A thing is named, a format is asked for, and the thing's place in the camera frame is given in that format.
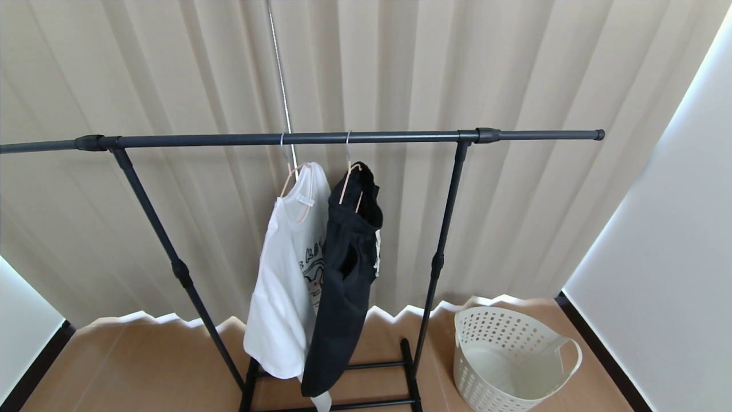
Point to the white laundry basket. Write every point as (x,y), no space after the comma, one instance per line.
(514,366)

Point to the pink clothes hanger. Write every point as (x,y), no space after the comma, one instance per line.
(347,171)
(284,183)

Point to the black garment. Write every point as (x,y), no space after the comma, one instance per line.
(343,286)

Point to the white printed t-shirt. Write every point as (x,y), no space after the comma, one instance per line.
(286,286)

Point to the black clothes rack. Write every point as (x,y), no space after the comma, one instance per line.
(200,139)

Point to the beige curtain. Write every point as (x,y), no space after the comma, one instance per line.
(114,68)

